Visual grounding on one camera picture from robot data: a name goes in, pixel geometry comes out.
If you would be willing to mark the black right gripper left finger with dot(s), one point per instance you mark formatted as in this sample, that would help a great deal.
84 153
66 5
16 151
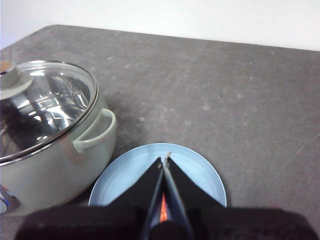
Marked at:
125 215

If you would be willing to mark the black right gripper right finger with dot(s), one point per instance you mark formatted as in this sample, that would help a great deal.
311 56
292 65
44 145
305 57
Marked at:
212 220

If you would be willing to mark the orange pumpkin with green stem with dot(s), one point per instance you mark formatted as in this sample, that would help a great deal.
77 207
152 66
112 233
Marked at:
163 210

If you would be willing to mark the glass lid with green knob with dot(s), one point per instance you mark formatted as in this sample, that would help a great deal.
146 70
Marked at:
50 105

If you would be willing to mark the blue plate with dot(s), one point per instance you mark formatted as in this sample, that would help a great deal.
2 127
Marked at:
200 172

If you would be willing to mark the pale green electric steamer pot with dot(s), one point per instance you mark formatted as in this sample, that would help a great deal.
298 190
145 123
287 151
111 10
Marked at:
50 172

